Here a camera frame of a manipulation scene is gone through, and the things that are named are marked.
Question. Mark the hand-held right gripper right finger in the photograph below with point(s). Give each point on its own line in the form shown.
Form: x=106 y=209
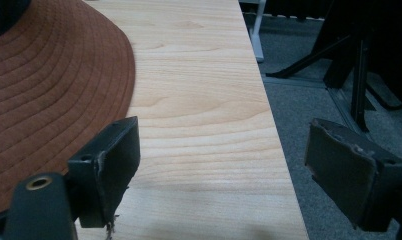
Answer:
x=349 y=173

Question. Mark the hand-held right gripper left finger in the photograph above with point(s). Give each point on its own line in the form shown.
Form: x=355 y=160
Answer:
x=109 y=166

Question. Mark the brown brimmed hat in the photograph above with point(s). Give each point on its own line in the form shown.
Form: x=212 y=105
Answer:
x=52 y=100

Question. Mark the black metal stand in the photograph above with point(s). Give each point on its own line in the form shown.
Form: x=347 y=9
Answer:
x=352 y=63

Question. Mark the white table leg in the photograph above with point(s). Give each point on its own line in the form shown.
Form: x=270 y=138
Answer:
x=256 y=31

